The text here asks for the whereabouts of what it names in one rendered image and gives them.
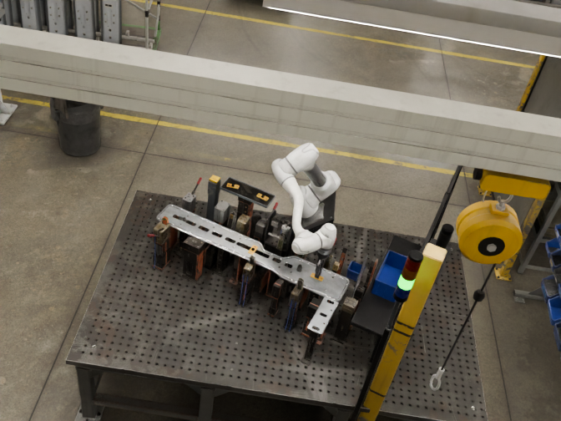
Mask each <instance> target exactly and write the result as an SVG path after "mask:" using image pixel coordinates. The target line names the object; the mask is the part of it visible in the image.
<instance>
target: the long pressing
mask: <svg viewBox="0 0 561 421"><path fill-rule="evenodd" d="M174 215H176V216H179V217H181V218H183V217H185V219H186V221H191V222H193V223H195V224H196V225H195V226H192V225H190V224H188V223H186V221H183V219H182V221H180V220H178V219H176V218H174V217H173V216H174ZM164 216H166V217H168V218H169V223H170V226H171V227H173V228H175V229H177V230H179V231H183V232H184V233H186V234H188V235H191V236H193V237H196V238H198V239H200V240H202V241H205V242H207V243H209V244H211V245H213V246H217V247H219V248H220V249H222V250H225V251H228V252H230V253H232V254H234V255H236V256H239V257H241V258H243V259H246V260H247V261H249V260H250V255H251V254H250V253H248V251H249V250H247V249H245V248H243V247H241V246H237V245H236V244H237V242H239V243H241V244H243V245H246V246H248V247H250V248H251V247H252V246H253V245H255V246H258V248H257V251H260V252H262V253H265V254H266V255H268V256H269V258H266V257H264V256H261V255H259V254H256V253H254V254H253V255H254V256H255V263H256V265H259V266H262V267H264V268H266V269H268V270H270V271H273V272H274V273H275V274H276V275H277V276H278V277H280V278H281V279H283V280H286V281H288V282H291V283H293V284H295V285H297V281H298V279H299V278H300V277H301V278H303V279H304V286H303V288H304V289H306V290H308V291H310V292H314V293H315V294H317V295H320V296H322V297H328V298H330V299H332V300H334V301H336V302H339V301H340V300H341V299H342V297H343V295H344V294H345V292H346V289H347V288H348V286H349V284H350V281H349V279H348V278H346V277H344V276H341V275H339V274H337V273H335V272H333V271H329V270H327V269H326V268H323V269H322V270H321V276H322V277H324V279H323V281H322V282H321V281H319V280H317V279H315V278H313V277H311V273H315V274H316V271H315V269H316V264H314V263H311V262H309V261H306V260H304V259H302V258H300V257H298V256H288V257H281V256H277V255H276V254H273V253H271V252H269V251H266V250H265V249H264V247H263V246H262V244H261V243H260V242H259V241H257V240H254V239H252V238H250V237H248V236H245V235H242V234H240V233H239V232H236V231H233V230H231V229H229V228H227V227H224V226H222V225H219V224H217V223H215V222H213V221H210V220H207V219H205V218H204V217H201V216H198V215H196V214H194V213H192V212H189V211H187V210H184V209H182V208H180V207H178V206H176V205H167V206H166V207H165V208H164V209H163V210H162V211H161V212H160V213H159V214H158V215H157V217H156V219H157V221H159V222H161V221H162V218H163V217H164ZM200 226H203V227H204V228H206V229H209V231H203V230H201V229H199V227H200ZM213 227H214V228H213ZM212 232H216V233H218V234H221V235H222V237H218V236H215V235H212ZM226 237H228V238H230V239H231V240H234V241H235V243H231V242H229V241H227V240H226V239H225V238H226ZM273 258H276V259H278V260H280V263H278V262H275V261H272V260H273ZM286 263H287V264H290V265H292V268H289V267H287V266H285V264H286ZM300 264H301V265H302V270H301V271H297V267H298V265H300ZM325 290H326V291H325Z"/></svg>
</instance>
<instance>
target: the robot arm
mask: <svg viewBox="0 0 561 421"><path fill-rule="evenodd" d="M318 156H319V151H318V150H317V148H316V147H315V146H314V145H313V144H312V143H306V144H303V145H301V146H299V147H298V148H296V149H295V150H293V151H292V152H291V153H289V154H288V155H287V156H286V157H285V158H284V159H277V160H274V161H273V162H272V165H271V168H272V171H273V174H274V176H275V178H276V180H277V181H278V182H279V184H280V185H281V186H282V187H283V188H284V189H285V190H286V191H287V192H288V193H289V194H290V200H291V204H292V206H293V207H294V209H293V216H292V228H293V231H294V233H295V235H296V237H295V240H293V242H292V244H291V247H292V250H293V252H295V253H296V254H299V255H304V254H308V253H311V252H313V251H317V255H318V262H317V263H316V269H315V271H316V274H315V278H317V279H319V276H321V270H322V269H323V266H324V262H325V259H326V258H327V257H328V256H329V254H330V253H331V249H332V246H333V245H334V243H335V240H336V228H335V226H334V225H332V224H331V223H326V224H325V225H324V226H323V227H322V228H321V229H320V230H319V231H317V232H315V233H312V232H309V231H308V230H304V229H303V228H302V227H306V226H308V225H310V224H312V223H315V222H317V221H321V220H323V219H324V216H323V210H324V205H325V204H324V203H321V204H319V203H320V202H321V201H322V200H324V199H325V198H327V197H328V196H329V195H331V194H332V193H334V192H335V191H336V190H337V189H338V187H339V185H340V183H341V180H340V178H339V176H338V175H337V173H336V172H335V171H332V170H328V171H326V172H324V171H321V169H320V168H319V167H318V165H317V164H316V160H317V158H318ZM301 171H304V173H305V174H306V175H307V176H308V178H309V179H310V180H311V183H310V184H309V185H307V186H303V185H298V184H297V182H296V178H295V176H296V175H297V174H298V173H299V172H301ZM301 221H303V224H302V227H301Z"/></svg>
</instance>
